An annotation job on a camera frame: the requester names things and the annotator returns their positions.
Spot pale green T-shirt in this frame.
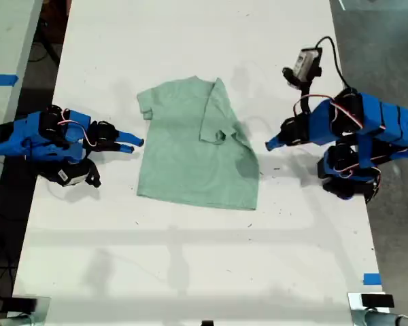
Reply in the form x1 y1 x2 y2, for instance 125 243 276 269
136 76 260 211

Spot pale side table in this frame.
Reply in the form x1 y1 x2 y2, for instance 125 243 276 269
0 0 44 218

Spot short blue tape piece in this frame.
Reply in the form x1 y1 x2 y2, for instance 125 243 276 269
362 272 383 286

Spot small black box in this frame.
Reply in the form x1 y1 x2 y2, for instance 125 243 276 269
360 293 395 308
10 297 38 312

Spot gripper camera stalk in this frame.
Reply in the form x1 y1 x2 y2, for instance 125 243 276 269
84 159 102 189
299 83 314 115

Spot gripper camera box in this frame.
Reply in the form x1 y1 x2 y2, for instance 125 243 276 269
50 165 89 188
282 47 324 90

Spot black camera cable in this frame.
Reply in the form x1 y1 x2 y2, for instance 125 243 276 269
315 36 352 91

